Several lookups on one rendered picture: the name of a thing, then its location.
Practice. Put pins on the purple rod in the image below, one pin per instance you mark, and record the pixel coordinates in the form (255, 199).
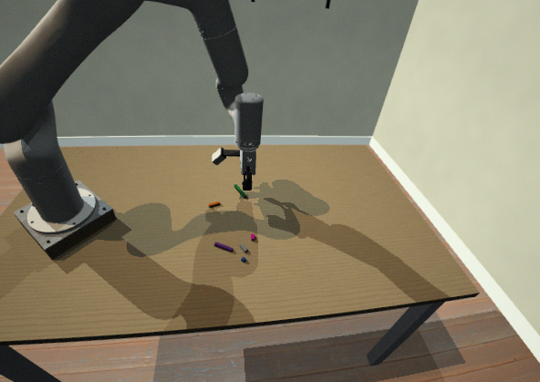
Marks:
(227, 248)

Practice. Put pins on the green rod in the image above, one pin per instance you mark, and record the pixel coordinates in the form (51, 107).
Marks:
(240, 191)

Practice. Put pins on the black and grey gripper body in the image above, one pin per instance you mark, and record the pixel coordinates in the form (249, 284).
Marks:
(247, 158)

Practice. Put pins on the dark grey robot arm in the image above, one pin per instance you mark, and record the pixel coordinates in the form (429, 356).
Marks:
(33, 74)

